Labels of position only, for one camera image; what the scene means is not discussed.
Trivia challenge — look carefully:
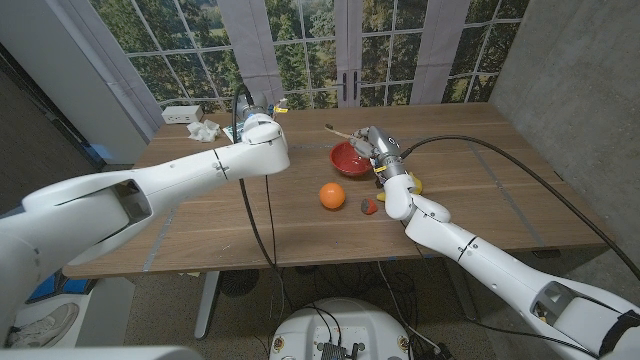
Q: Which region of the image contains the wooden toothbrush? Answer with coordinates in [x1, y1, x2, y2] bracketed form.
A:
[323, 123, 357, 141]

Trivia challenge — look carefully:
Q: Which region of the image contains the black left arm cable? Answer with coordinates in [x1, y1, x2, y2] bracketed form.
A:
[230, 84, 286, 311]

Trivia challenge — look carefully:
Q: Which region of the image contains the white sneaker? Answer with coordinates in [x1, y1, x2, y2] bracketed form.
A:
[4, 302, 81, 350]

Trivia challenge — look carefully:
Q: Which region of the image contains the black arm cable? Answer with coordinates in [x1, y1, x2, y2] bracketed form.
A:
[230, 84, 286, 311]
[399, 134, 640, 281]

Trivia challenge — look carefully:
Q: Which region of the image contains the red bowl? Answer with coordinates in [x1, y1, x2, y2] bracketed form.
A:
[329, 140, 375, 178]

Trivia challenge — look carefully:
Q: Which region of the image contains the printed window backdrop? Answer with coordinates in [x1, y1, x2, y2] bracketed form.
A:
[44, 0, 531, 114]

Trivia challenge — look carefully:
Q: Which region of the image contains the round black floor fan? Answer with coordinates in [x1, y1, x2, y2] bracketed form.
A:
[219, 269, 260, 298]

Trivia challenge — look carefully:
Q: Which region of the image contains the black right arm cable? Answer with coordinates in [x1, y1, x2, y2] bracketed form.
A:
[399, 134, 640, 281]

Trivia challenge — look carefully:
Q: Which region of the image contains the white robot torso base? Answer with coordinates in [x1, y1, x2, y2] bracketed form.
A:
[268, 297, 412, 360]

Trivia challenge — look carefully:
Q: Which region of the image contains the grey table leg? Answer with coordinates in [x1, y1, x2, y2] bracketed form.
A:
[442, 257, 481, 322]

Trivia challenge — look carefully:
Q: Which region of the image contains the crumpled white tissue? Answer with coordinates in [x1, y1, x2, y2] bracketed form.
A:
[186, 119, 222, 144]

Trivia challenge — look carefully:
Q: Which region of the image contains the orange fruit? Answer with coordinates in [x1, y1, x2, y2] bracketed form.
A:
[318, 181, 347, 210]

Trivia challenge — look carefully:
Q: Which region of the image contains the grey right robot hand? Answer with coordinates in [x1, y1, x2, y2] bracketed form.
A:
[348, 125, 407, 180]

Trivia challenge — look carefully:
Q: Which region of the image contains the white robot chest panel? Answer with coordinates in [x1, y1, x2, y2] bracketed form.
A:
[0, 346, 204, 360]

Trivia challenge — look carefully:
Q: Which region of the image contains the white table leg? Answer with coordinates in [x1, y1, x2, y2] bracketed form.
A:
[193, 270, 221, 341]

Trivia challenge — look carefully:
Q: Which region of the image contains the white floor cable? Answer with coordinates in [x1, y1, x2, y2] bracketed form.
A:
[377, 262, 441, 351]

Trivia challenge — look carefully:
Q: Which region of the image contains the white power strip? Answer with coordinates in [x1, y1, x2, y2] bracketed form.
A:
[160, 104, 205, 126]

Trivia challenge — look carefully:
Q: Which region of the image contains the yellow toy banana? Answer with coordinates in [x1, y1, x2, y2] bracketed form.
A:
[375, 172, 424, 203]

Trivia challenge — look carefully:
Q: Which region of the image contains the blue black foot pad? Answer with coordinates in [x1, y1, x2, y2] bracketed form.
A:
[24, 269, 94, 305]

